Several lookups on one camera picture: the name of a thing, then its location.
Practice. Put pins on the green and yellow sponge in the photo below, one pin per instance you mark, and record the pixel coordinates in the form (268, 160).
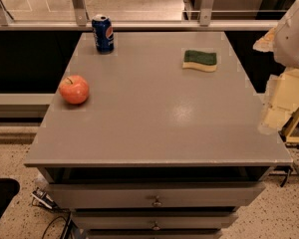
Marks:
(198, 60)

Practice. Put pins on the middle grey drawer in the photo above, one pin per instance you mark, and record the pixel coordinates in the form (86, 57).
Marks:
(154, 220)

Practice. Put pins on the top grey drawer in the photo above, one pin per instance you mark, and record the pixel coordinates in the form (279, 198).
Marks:
(154, 195)

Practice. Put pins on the grey drawer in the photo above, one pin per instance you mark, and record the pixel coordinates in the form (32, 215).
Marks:
(154, 195)
(154, 220)

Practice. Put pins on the metal window railing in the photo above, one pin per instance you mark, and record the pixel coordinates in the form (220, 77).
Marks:
(141, 14)

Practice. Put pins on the yellow wooden frame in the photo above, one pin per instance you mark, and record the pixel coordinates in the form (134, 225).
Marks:
(290, 127)

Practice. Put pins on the small device on floor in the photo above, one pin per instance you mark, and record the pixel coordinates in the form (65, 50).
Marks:
(43, 198)

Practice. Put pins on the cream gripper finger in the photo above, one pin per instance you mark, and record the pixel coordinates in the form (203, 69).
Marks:
(266, 43)
(280, 101)

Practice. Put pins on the red apple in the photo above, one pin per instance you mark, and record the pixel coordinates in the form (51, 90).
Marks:
(74, 89)

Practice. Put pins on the blue Pepsi can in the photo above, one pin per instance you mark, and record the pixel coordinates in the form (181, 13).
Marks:
(103, 33)

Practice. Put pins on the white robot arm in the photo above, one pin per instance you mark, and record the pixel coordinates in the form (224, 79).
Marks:
(286, 41)

